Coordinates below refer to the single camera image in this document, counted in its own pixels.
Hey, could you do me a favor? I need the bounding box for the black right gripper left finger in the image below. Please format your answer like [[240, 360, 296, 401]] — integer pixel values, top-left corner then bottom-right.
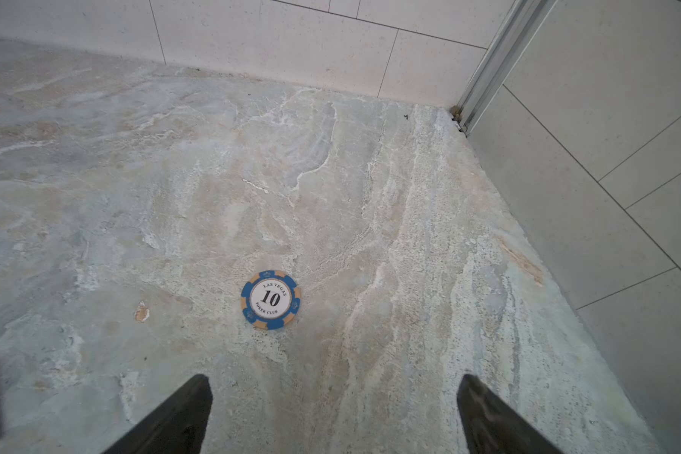
[[105, 374, 213, 453]]

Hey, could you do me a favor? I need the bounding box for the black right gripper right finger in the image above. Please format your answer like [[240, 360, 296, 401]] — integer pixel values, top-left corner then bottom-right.
[[456, 374, 562, 454]]

